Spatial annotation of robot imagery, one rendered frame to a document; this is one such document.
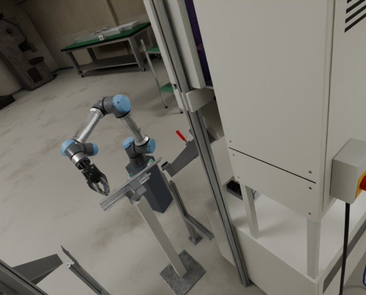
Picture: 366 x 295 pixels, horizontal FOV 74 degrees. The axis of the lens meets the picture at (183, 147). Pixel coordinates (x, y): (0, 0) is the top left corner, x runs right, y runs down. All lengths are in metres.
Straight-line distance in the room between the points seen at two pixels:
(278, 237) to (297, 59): 0.89
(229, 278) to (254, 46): 1.56
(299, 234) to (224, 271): 0.78
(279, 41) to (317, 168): 0.32
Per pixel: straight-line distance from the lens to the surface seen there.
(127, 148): 1.94
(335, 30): 0.54
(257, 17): 0.58
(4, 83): 10.44
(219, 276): 1.90
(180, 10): 0.72
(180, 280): 1.95
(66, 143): 1.40
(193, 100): 0.82
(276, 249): 1.24
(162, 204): 2.30
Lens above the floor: 1.69
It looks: 34 degrees down
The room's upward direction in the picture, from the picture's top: 20 degrees counter-clockwise
